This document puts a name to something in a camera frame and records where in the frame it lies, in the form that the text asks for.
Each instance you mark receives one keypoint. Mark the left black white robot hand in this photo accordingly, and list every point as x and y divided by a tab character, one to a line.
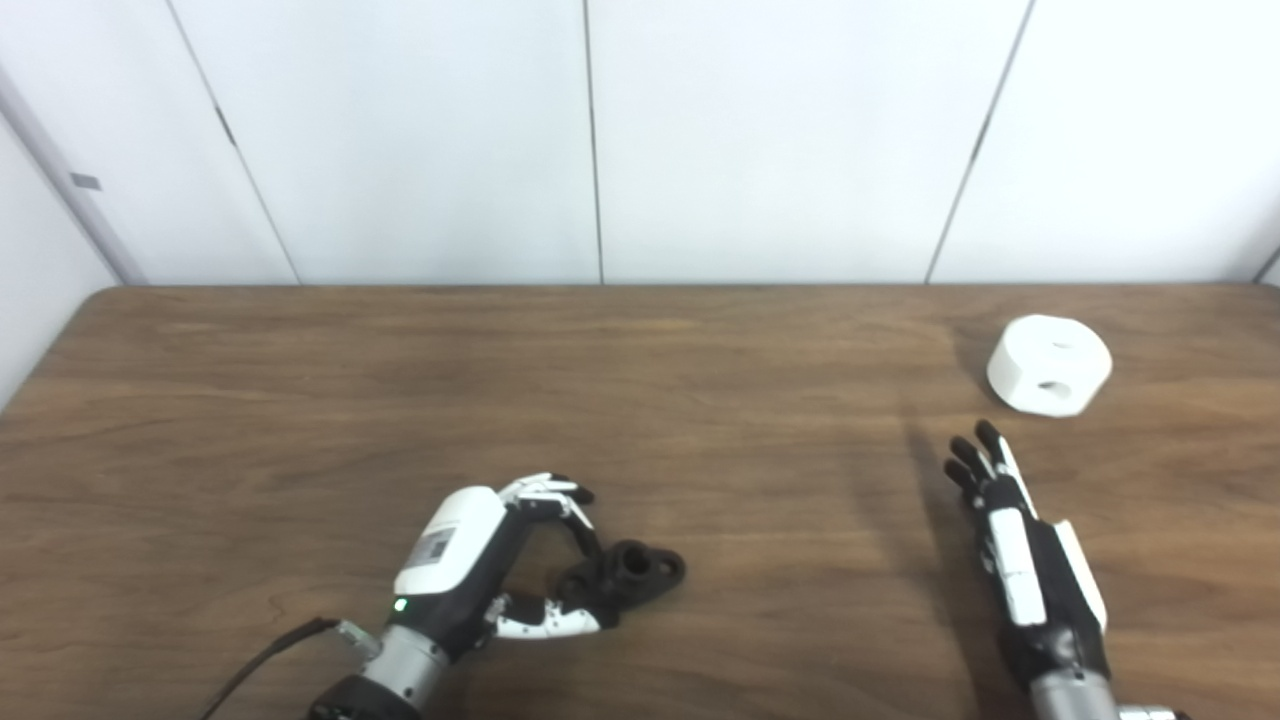
455	560

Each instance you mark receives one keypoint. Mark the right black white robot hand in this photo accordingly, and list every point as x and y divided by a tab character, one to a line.
1030	570

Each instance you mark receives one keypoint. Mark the black flanged holder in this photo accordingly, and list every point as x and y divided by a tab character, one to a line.
630	575

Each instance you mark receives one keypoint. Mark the round white piece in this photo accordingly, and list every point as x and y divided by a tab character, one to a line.
1045	360

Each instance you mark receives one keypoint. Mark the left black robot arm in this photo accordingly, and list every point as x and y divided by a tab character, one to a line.
390	680

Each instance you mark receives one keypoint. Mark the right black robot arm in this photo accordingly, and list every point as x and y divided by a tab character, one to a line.
1075	700

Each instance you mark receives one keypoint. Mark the small grey wall tag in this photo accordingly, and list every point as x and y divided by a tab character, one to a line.
86	182

